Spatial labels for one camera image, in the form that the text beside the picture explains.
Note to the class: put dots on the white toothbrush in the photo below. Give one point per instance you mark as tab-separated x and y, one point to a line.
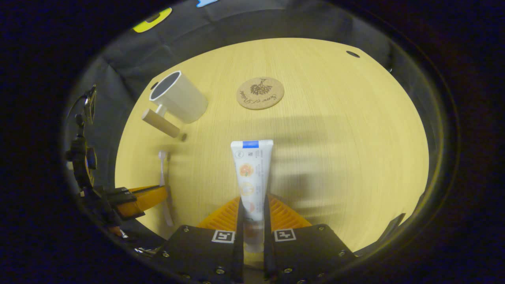
162	173

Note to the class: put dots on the round cork coaster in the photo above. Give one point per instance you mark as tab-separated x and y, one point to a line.
260	93

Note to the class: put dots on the white toothpaste tube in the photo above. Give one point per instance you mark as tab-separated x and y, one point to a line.
252	177

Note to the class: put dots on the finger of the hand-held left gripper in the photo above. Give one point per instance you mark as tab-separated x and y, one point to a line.
148	199

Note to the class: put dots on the light wooden desktop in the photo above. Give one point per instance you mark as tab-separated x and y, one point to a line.
335	157

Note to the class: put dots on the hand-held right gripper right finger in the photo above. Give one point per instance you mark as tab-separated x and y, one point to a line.
307	252

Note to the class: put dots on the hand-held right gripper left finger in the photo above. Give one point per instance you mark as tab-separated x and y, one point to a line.
197	252

